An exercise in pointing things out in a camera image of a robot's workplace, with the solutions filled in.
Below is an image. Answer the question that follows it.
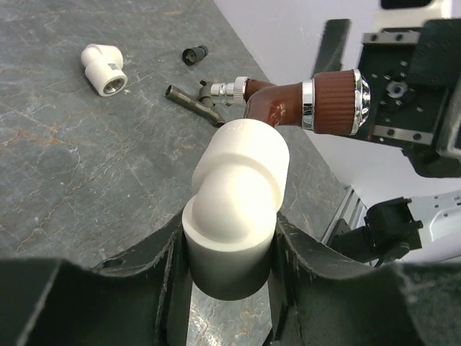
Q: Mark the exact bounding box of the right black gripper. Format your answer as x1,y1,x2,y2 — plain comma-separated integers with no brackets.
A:
311,18,460,178

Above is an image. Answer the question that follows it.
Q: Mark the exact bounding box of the black cylindrical pipe piece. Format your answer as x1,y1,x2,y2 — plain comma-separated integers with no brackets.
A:
182,45,208,66

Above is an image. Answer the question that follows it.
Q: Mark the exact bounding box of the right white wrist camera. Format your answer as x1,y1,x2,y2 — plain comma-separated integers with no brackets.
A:
372,0,453,32

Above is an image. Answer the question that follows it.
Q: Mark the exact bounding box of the second white elbow fitting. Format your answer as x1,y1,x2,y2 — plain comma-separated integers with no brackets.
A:
81,44,127,97

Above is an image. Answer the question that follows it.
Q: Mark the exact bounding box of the bronze metal faucet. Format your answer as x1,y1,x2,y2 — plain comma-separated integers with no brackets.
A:
165,80,225,128

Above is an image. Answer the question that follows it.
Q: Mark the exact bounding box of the white elbow pipe fitting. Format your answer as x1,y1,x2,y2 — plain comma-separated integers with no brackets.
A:
182,119,290,301

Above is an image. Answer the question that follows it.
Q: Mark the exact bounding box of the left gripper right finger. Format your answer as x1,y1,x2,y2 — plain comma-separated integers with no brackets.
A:
268,216,460,345

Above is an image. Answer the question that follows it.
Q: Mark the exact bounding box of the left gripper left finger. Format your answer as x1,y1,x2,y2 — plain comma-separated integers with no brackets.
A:
1,216,191,345

